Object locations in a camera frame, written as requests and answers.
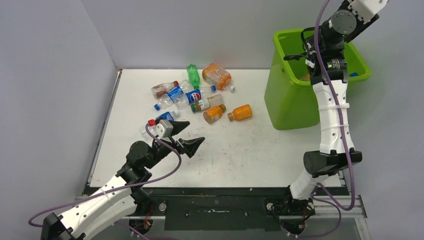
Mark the green soda bottle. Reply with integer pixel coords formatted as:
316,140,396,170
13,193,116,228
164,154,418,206
186,64,200,89

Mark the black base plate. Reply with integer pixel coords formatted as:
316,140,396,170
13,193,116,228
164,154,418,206
126,187,316,231

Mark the brown tea bottle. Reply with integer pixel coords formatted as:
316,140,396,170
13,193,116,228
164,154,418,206
190,94,224,113

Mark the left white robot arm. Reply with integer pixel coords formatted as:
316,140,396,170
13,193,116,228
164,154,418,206
40,119,205,240

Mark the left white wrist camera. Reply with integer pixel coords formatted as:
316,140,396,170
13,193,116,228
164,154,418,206
146,119,174,139

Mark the large orange tea bottle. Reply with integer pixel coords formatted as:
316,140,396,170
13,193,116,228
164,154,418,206
202,63,236,92

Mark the blue label crushed bottle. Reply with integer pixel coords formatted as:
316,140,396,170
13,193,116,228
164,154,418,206
154,79,194,111

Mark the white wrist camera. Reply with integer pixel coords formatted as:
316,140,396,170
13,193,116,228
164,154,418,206
146,119,174,139
347,0,389,24

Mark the pepsi bottle blue cap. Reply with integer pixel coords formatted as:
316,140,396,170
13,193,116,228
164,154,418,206
184,85,217,105

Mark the small orange juice bottle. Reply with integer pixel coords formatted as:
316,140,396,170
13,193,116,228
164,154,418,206
203,104,226,124

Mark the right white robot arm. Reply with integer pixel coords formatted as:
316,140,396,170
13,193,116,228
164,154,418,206
282,9,362,214

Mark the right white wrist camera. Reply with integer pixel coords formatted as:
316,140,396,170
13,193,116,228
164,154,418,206
347,0,389,24

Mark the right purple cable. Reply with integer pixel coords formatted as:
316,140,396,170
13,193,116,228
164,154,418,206
311,0,357,212

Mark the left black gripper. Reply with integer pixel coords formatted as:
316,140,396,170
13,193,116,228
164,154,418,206
145,120,204,169

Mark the green plastic bin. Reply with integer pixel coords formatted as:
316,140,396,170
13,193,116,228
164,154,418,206
263,26,373,131

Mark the crushed red label bottle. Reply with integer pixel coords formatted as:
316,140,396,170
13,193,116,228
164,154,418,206
151,81,179,99

